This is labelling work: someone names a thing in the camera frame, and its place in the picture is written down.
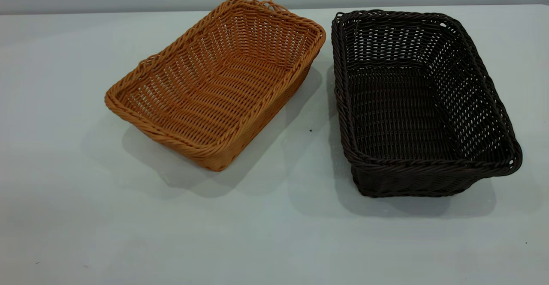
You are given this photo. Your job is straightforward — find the light brown wicker basket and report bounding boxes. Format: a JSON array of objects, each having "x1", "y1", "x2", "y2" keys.
[{"x1": 104, "y1": 0, "x2": 326, "y2": 172}]

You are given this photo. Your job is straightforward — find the dark brown wicker basket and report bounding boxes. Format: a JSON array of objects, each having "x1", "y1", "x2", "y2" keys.
[{"x1": 331, "y1": 9, "x2": 523, "y2": 198}]

